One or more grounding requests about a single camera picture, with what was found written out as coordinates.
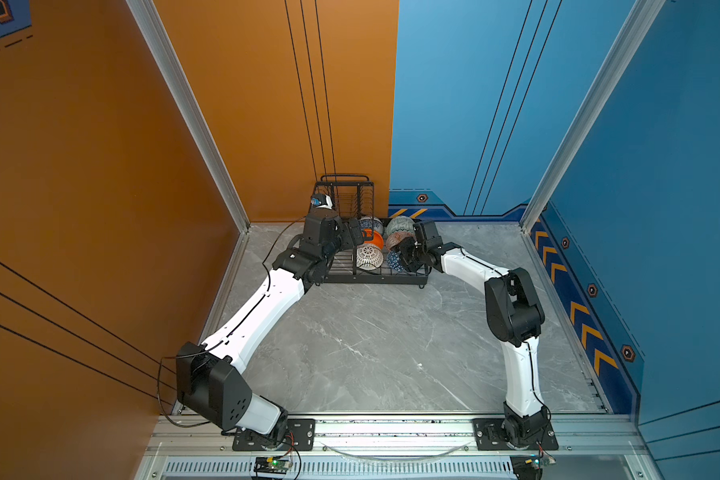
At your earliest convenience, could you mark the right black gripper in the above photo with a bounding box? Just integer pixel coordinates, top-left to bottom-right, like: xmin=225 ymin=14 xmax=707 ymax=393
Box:
xmin=388 ymin=236 xmax=428 ymax=273

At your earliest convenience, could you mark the dark blue patterned bowl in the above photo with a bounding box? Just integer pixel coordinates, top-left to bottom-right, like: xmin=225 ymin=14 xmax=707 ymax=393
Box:
xmin=386 ymin=250 xmax=406 ymax=272

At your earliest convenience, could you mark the green patterned bowl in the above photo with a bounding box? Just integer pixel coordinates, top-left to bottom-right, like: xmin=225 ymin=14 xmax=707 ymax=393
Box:
xmin=385 ymin=215 xmax=415 ymax=236

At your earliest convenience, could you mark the blue floral bowl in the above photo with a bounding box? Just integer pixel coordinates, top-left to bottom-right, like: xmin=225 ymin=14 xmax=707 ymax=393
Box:
xmin=359 ymin=216 xmax=385 ymax=235

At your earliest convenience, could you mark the white brown striped bowl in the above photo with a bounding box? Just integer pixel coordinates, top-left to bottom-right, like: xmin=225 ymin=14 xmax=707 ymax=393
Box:
xmin=355 ymin=243 xmax=384 ymax=271

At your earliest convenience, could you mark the black wire dish rack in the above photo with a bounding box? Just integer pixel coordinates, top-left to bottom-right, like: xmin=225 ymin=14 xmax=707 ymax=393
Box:
xmin=313 ymin=174 xmax=429 ymax=288

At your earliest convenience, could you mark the plain orange bowl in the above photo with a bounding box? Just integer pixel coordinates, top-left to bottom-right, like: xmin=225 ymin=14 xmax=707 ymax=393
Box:
xmin=362 ymin=230 xmax=385 ymax=250

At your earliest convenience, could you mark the red orange patterned bowl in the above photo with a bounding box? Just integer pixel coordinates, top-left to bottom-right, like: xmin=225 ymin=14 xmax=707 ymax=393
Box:
xmin=385 ymin=230 xmax=415 ymax=251

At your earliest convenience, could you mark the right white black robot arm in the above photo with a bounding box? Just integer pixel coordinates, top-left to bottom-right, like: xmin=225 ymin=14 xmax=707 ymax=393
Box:
xmin=394 ymin=221 xmax=551 ymax=449

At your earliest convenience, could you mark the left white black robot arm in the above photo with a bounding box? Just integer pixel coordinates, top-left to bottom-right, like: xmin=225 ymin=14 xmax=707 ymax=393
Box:
xmin=174 ymin=209 xmax=364 ymax=448

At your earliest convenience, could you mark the left green circuit board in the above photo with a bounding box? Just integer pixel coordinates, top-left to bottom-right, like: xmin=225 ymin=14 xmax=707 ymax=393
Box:
xmin=253 ymin=457 xmax=294 ymax=478

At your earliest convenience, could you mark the green circuit board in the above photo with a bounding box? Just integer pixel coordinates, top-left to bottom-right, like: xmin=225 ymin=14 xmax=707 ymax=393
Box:
xmin=525 ymin=452 xmax=557 ymax=470
xmin=253 ymin=457 xmax=294 ymax=478

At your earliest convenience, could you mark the right green circuit board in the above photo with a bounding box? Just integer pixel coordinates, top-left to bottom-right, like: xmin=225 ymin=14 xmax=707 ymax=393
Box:
xmin=525 ymin=452 xmax=557 ymax=470

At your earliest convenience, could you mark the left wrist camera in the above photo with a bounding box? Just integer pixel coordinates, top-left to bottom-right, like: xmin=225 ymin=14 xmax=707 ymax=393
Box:
xmin=300 ymin=193 xmax=341 ymax=256

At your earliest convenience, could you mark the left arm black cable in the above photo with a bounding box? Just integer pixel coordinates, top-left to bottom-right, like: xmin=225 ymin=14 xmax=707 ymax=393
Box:
xmin=155 ymin=353 xmax=214 ymax=430

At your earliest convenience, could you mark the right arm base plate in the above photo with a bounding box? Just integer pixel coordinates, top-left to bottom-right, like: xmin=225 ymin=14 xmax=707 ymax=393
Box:
xmin=471 ymin=417 xmax=559 ymax=452

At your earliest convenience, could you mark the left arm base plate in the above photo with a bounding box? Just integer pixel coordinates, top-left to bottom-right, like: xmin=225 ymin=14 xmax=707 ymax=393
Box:
xmin=232 ymin=417 xmax=316 ymax=452

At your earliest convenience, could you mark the aluminium front rail frame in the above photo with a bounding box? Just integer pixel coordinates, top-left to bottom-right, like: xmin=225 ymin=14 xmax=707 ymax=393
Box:
xmin=135 ymin=413 xmax=662 ymax=479

